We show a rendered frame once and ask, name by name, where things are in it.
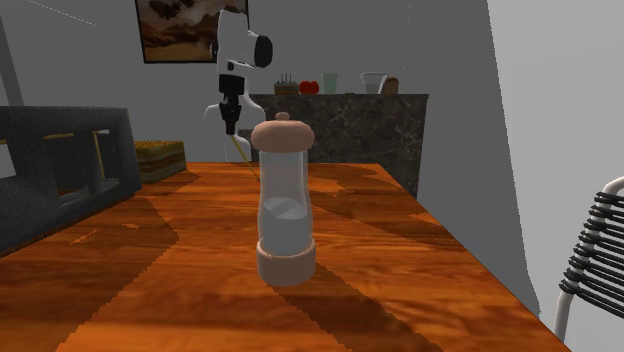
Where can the dark grey open rack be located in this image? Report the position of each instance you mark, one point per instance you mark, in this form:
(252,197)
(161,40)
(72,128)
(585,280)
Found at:
(34,195)

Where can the dark marble counter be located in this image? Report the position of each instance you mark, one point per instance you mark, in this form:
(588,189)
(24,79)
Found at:
(360,131)

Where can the clear grinder with beige cap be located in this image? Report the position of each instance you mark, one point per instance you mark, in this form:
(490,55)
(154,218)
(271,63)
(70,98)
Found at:
(285,219)

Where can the thin yellow stick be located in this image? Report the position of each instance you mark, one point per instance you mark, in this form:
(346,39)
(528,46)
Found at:
(244,157)

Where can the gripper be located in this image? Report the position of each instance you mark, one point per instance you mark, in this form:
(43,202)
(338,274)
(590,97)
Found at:
(230,84)

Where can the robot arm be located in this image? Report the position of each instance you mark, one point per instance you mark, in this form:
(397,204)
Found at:
(234,40)

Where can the framed landscape wall picture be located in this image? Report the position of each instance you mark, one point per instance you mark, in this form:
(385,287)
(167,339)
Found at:
(175,34)

